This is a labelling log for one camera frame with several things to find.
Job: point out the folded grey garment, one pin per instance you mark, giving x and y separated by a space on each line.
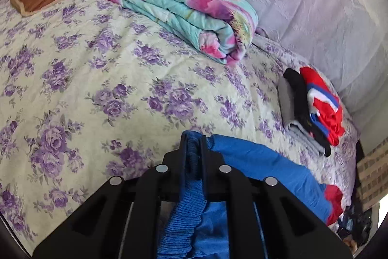
286 104

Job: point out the lavender lace cover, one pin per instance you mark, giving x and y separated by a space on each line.
303 4

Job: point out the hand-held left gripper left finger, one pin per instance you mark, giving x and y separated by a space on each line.
177 160

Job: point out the blue sweater with red trim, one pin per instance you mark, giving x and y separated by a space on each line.
266 162

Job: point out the purple floral bed sheet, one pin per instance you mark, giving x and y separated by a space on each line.
91 64

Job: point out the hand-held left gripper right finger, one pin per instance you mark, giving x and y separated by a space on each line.
209 162

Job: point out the beige checkered curtain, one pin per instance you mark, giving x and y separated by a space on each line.
372 174

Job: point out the folded teal pink floral quilt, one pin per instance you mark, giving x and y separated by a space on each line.
169 1

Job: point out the folded red white blue garment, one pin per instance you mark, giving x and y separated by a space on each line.
321 107

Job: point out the folded black garment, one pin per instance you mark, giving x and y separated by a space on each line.
300 95

